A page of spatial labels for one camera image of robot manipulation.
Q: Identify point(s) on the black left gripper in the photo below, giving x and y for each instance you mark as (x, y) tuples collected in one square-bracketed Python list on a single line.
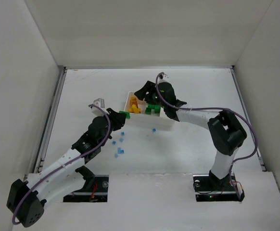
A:
[(114, 118)]

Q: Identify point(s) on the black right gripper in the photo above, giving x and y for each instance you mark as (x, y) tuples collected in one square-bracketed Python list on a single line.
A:
[(148, 91)]

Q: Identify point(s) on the yellow curved lego brick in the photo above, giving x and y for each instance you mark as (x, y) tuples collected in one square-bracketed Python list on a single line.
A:
[(134, 103)]

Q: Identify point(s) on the small green lego brick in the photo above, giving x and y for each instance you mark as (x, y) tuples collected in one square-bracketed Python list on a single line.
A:
[(148, 111)]

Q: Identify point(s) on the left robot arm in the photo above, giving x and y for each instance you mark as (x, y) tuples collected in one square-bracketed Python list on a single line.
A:
[(28, 199)]

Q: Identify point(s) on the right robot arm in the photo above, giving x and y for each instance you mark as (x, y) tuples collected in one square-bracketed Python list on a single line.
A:
[(226, 131)]

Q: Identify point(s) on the white three-compartment plastic container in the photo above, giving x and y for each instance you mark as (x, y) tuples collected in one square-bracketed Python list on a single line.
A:
[(157, 120)]

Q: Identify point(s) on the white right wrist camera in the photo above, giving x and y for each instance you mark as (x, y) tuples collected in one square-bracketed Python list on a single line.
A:
[(162, 77)]

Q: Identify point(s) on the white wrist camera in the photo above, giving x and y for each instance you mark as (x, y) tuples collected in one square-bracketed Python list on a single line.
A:
[(162, 77), (99, 107)]

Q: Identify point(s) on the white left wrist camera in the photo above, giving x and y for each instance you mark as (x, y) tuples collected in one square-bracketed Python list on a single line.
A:
[(99, 107)]

